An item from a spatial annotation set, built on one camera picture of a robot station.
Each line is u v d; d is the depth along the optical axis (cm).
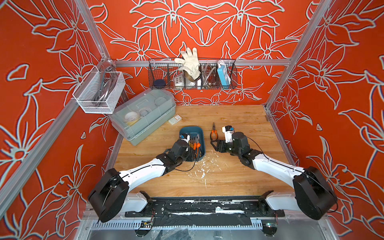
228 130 76
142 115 91
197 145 83
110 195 41
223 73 86
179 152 64
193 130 102
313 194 42
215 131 103
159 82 100
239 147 66
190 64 89
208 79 84
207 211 73
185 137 76
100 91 76
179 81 94
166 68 95
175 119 110
